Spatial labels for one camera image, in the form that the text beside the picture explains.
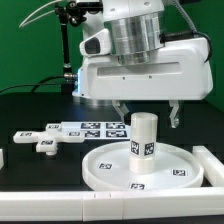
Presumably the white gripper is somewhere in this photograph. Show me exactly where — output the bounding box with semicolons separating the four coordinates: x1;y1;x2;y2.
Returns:
79;38;213;128

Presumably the white round table top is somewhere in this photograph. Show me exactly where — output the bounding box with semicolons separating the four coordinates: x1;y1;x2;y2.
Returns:
82;141;204;191

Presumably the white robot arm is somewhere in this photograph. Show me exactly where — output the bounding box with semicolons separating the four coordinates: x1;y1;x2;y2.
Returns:
74;0;213;128

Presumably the white marker tag sheet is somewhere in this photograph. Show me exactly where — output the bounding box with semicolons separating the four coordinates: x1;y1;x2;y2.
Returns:
62;122;130;139

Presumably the white right fence bar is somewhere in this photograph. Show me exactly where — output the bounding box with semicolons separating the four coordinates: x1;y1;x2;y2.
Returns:
193;146;224;187

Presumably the white fence bar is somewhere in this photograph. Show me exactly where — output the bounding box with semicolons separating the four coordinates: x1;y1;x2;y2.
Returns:
193;146;224;187
0;187;224;221

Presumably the white cross-shaped table base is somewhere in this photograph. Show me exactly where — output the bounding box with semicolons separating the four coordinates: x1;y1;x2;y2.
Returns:
13;123;85;156

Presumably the white front fence bar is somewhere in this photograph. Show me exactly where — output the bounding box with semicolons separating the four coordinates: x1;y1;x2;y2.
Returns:
0;187;224;221

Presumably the white left fence piece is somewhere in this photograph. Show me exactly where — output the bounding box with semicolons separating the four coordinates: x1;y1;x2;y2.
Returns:
0;149;4;170

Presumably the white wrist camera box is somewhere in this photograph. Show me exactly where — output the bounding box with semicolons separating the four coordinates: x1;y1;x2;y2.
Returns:
79;28;112;56

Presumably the black cable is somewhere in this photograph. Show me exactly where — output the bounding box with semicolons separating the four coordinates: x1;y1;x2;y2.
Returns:
0;74;68;95

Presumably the black camera stand pole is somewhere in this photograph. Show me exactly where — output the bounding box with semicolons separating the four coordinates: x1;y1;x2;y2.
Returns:
55;1;85;95

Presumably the white cable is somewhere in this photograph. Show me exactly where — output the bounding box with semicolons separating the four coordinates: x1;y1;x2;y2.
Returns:
18;0;69;29

